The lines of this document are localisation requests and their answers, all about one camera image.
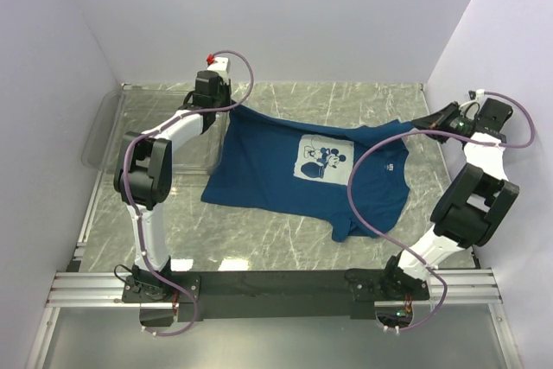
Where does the blue printed t-shirt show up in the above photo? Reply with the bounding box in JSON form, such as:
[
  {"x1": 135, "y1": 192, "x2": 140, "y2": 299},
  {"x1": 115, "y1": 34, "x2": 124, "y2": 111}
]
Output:
[{"x1": 201, "y1": 105, "x2": 412, "y2": 242}]

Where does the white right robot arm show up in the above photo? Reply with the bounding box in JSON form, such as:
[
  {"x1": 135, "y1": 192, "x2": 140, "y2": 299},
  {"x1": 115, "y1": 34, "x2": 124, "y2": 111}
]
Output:
[{"x1": 379, "y1": 99, "x2": 519, "y2": 299}]

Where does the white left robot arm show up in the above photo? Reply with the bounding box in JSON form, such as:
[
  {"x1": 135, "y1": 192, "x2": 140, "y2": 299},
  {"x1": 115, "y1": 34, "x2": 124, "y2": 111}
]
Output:
[{"x1": 113, "y1": 63, "x2": 232, "y2": 302}]

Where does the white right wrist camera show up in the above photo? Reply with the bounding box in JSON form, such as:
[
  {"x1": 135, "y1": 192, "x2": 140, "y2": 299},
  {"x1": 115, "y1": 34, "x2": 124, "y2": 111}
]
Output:
[{"x1": 459, "y1": 89, "x2": 486, "y2": 116}]

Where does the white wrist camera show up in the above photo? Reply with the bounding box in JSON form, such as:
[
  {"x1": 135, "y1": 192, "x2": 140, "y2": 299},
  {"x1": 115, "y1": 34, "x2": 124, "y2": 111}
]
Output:
[
  {"x1": 207, "y1": 54, "x2": 231, "y2": 84},
  {"x1": 459, "y1": 89, "x2": 486, "y2": 116}
]

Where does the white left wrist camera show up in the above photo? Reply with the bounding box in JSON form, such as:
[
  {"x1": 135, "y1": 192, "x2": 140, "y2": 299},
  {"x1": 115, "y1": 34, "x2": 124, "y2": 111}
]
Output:
[{"x1": 207, "y1": 54, "x2": 231, "y2": 84}]

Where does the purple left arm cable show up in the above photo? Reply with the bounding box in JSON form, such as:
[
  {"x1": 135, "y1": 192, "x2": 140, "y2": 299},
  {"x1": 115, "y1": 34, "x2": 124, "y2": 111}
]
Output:
[{"x1": 120, "y1": 48, "x2": 255, "y2": 338}]

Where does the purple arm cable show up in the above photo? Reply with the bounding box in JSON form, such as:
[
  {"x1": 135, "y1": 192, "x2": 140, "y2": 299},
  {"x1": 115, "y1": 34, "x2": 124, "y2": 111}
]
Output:
[
  {"x1": 120, "y1": 48, "x2": 255, "y2": 338},
  {"x1": 346, "y1": 90, "x2": 537, "y2": 335}
]

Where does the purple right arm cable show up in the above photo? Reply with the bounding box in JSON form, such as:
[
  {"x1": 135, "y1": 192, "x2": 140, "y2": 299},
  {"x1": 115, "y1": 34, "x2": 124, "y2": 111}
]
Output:
[{"x1": 346, "y1": 90, "x2": 537, "y2": 335}]

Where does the aluminium rail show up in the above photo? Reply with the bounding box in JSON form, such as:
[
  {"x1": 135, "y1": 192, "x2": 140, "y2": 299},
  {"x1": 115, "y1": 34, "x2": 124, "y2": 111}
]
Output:
[{"x1": 46, "y1": 269, "x2": 503, "y2": 308}]

